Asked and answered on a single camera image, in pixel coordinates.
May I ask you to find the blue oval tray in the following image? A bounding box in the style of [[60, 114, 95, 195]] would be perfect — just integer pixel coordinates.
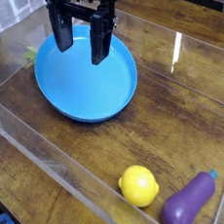
[[34, 24, 138, 123]]

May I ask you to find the purple toy eggplant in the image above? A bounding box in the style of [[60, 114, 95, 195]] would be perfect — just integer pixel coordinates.
[[162, 169, 218, 224]]

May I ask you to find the clear acrylic enclosure wall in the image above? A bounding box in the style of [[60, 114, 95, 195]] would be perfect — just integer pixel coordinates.
[[0, 0, 224, 224]]

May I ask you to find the green leafy toy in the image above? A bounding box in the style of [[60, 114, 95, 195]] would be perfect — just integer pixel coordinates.
[[23, 46, 38, 68]]

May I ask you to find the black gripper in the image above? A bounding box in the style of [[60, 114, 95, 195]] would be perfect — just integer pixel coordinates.
[[46, 0, 117, 65]]

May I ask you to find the yellow toy lemon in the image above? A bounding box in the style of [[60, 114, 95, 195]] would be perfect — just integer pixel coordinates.
[[118, 165, 160, 207]]

